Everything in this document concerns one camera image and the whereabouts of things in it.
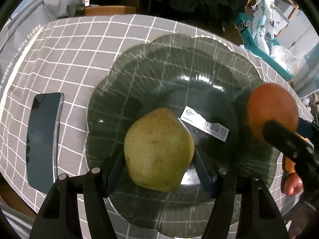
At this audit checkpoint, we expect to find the white barcode label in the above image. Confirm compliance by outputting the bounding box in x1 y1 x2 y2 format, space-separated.
180 106 229 142

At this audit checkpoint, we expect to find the small orange tangerine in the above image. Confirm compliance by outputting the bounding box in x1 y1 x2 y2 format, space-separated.
284 157 296 173

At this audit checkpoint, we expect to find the large orange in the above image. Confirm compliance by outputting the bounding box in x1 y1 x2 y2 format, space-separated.
247 83 299 142

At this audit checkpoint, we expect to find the yellow-green pear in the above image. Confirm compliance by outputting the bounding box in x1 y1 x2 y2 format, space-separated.
124 108 195 192

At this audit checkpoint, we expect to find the grey crumpled jacket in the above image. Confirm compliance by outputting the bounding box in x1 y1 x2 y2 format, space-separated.
44 0 85 20

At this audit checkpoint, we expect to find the wooden drawer box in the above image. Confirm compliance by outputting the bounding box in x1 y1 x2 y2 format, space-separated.
84 5 136 16

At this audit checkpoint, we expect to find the teal plastic crate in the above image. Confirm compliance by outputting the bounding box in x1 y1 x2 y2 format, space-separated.
234 12 295 82

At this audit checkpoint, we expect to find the red apple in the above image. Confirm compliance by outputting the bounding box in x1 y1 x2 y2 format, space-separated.
283 172 303 196

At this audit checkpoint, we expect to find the grey checked tablecloth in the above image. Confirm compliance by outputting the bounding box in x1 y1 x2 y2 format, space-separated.
1 15 209 212

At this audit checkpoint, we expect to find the grey fabric storage bin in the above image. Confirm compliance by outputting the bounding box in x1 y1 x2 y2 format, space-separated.
0 0 48 85

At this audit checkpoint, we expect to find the black smartphone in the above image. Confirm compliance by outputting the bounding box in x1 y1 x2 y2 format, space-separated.
26 92 64 194

